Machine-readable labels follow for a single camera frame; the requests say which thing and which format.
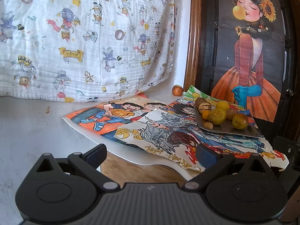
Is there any black door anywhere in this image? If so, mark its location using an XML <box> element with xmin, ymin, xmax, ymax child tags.
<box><xmin>199</xmin><ymin>0</ymin><xmax>300</xmax><ymax>146</ymax></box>

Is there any family drawing sheet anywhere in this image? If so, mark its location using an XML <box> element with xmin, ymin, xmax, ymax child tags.
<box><xmin>61</xmin><ymin>100</ymin><xmax>167</xmax><ymax>144</ymax></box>

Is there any white printed blanket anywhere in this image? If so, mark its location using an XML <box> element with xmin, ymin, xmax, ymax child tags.
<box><xmin>0</xmin><ymin>0</ymin><xmax>177</xmax><ymax>104</ymax></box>

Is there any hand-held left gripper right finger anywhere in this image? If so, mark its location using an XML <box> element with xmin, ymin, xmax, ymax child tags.
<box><xmin>183</xmin><ymin>143</ymin><xmax>277</xmax><ymax>191</ymax></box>

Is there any striped pepino melon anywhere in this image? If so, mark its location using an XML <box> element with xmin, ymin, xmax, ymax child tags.
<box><xmin>198</xmin><ymin>103</ymin><xmax>212</xmax><ymax>113</ymax></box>

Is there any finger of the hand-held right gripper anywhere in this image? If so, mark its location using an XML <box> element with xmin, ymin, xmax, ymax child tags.
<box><xmin>272</xmin><ymin>135</ymin><xmax>300</xmax><ymax>177</ymax></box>

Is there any spiky-haired fighter drawing sheet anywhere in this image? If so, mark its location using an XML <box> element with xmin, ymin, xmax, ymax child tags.
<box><xmin>164</xmin><ymin>98</ymin><xmax>256</xmax><ymax>125</ymax></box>

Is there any yellow bear drawing sheet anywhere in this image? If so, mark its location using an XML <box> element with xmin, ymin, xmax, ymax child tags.
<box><xmin>184</xmin><ymin>85</ymin><xmax>247</xmax><ymax>112</ymax></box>

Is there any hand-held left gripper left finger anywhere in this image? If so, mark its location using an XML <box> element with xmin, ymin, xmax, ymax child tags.
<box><xmin>28</xmin><ymin>144</ymin><xmax>120</xmax><ymax>191</ymax></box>

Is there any wall poster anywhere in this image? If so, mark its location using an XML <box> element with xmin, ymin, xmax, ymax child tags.
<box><xmin>211</xmin><ymin>0</ymin><xmax>283</xmax><ymax>123</ymax></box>

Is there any wooden door frame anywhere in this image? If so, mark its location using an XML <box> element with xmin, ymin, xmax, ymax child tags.
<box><xmin>183</xmin><ymin>0</ymin><xmax>207</xmax><ymax>95</ymax></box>

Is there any white-haired warrior drawing sheet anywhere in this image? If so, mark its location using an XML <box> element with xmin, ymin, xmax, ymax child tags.
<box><xmin>114</xmin><ymin>109</ymin><xmax>289</xmax><ymax>172</ymax></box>

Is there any metal tray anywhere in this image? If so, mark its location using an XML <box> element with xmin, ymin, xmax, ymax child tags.
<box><xmin>193</xmin><ymin>104</ymin><xmax>261</xmax><ymax>138</ymax></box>

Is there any yellow orange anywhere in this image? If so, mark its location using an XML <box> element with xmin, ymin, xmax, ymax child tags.
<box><xmin>216</xmin><ymin>100</ymin><xmax>230</xmax><ymax>110</ymax></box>

